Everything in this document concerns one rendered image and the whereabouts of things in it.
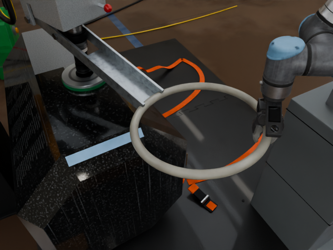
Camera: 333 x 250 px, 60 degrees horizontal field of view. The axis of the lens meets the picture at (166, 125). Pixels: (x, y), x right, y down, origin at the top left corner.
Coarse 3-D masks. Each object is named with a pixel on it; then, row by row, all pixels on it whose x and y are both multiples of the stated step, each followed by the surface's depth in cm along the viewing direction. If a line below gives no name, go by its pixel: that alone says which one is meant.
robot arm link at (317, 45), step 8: (312, 40) 83; (320, 40) 81; (328, 40) 80; (312, 48) 78; (320, 48) 78; (328, 48) 78; (312, 56) 77; (320, 56) 77; (328, 56) 77; (312, 64) 78; (320, 64) 78; (328, 64) 77; (304, 72) 80; (312, 72) 80; (320, 72) 79; (328, 72) 79
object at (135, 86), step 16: (48, 32) 124; (112, 48) 121; (96, 64) 114; (112, 64) 122; (128, 64) 118; (112, 80) 112; (128, 80) 118; (144, 80) 117; (128, 96) 110; (144, 96) 115
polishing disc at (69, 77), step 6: (72, 66) 140; (66, 72) 136; (72, 72) 136; (66, 78) 133; (72, 78) 133; (78, 78) 133; (84, 78) 133; (90, 78) 133; (96, 78) 133; (66, 84) 131; (72, 84) 129; (78, 84) 129; (84, 84) 129; (90, 84) 129; (96, 84) 131
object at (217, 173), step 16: (160, 96) 114; (240, 96) 110; (144, 112) 109; (256, 112) 105; (144, 160) 90; (160, 160) 88; (240, 160) 86; (256, 160) 86; (176, 176) 85; (192, 176) 83; (208, 176) 83; (224, 176) 83
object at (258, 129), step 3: (258, 126) 97; (261, 126) 97; (255, 129) 98; (258, 129) 98; (261, 129) 98; (255, 132) 99; (258, 132) 99; (255, 135) 100; (258, 135) 100; (255, 138) 101; (255, 141) 103
